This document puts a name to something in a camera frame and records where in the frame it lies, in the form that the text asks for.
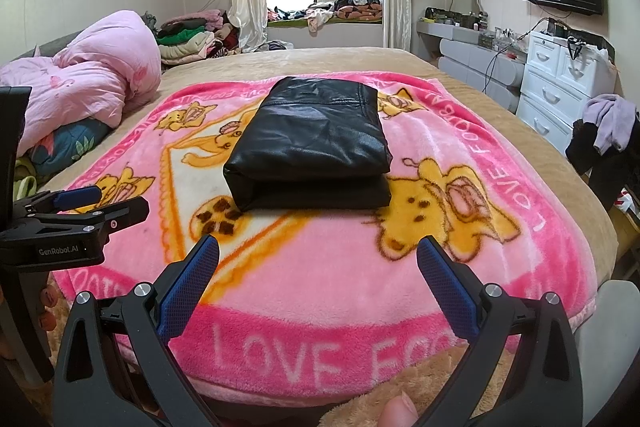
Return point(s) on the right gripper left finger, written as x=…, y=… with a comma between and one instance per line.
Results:
x=115, y=368

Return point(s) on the folded clothes pile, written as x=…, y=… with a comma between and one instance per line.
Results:
x=196, y=37

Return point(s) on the person's thumb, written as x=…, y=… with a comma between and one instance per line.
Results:
x=398, y=412

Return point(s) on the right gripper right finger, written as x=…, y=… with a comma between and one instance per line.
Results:
x=543, y=386

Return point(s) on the pink rolled duvet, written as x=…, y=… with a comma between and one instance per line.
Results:
x=108, y=69

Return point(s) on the white drawer cabinet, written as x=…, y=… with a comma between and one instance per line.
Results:
x=560, y=77

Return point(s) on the lilac garment on chair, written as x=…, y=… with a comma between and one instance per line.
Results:
x=614, y=118

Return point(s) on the beige bed sheet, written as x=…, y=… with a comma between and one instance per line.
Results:
x=554, y=169

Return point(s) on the cream fluffy rug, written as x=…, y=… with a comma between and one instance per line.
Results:
x=421, y=382

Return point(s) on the white vanity desk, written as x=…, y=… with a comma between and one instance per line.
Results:
x=490, y=61

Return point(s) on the pink cartoon bear blanket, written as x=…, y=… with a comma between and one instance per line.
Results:
x=313, y=307

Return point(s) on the clothes on window sill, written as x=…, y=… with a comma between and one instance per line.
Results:
x=319, y=14

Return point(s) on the black leather jacket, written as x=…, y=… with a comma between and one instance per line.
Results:
x=314, y=143

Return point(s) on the dark floral pillow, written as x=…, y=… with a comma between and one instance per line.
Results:
x=66, y=145

